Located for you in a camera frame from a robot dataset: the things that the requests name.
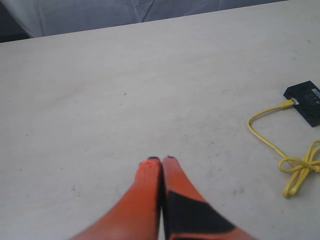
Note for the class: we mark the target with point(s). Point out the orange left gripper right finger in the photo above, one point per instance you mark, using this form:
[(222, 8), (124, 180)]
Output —
[(186, 213)]

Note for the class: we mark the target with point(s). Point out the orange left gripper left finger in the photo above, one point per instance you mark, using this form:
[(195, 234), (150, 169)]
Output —
[(136, 216)]

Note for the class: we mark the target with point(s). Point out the black network switch box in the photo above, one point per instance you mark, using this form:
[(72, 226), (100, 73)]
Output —
[(307, 101)]

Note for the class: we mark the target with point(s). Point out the white wrinkled backdrop curtain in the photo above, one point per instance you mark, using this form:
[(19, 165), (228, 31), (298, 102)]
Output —
[(39, 18)]

